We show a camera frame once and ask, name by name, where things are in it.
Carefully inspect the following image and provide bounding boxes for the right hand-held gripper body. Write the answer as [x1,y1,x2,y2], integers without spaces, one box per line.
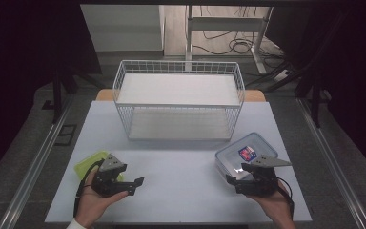
[241,155,293,196]

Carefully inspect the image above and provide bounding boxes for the clear food container blue lid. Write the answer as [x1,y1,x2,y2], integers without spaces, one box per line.
[214,132,279,181]

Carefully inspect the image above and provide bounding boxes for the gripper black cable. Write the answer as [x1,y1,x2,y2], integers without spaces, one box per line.
[72,159,105,218]
[275,177,295,221]

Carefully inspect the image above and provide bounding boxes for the metal floor rail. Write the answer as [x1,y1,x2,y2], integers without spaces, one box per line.
[295,96,366,229]
[0,94,74,229]

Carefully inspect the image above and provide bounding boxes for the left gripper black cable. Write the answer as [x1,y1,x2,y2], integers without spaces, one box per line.
[72,159,105,218]

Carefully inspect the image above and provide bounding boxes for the person's left hand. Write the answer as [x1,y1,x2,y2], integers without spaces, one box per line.
[74,170,130,228]

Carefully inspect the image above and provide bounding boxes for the black stand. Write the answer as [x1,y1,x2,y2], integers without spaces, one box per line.
[41,61,107,125]
[246,12,333,129]

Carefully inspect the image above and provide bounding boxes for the green plastic container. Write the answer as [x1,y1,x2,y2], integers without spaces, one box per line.
[73,150,125,183]

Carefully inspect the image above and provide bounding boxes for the black floor cables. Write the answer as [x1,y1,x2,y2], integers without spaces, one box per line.
[192,5,288,70]

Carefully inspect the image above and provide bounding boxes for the person's right hand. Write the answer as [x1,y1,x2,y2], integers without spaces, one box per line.
[246,180,295,223]

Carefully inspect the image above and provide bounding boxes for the black floor frame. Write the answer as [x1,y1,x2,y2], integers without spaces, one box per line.
[54,123,78,147]

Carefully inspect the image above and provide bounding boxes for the white wire shelf rack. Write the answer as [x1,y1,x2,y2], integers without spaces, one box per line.
[112,59,246,142]

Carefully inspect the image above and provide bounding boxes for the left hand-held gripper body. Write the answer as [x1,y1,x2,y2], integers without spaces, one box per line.
[90,153,129,198]

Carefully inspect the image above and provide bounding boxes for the person's left white sleeve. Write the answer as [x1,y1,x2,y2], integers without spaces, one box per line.
[65,218,87,229]

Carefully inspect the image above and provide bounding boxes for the white power strip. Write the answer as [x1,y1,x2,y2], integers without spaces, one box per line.
[273,69,291,81]

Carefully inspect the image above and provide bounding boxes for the wooden table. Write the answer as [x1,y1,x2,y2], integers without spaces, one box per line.
[94,89,267,103]

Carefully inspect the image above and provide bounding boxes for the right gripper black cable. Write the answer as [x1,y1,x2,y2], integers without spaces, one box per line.
[275,177,295,221]

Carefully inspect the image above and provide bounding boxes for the white metal desk frame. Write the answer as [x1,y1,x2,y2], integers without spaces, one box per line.
[184,4,275,74]

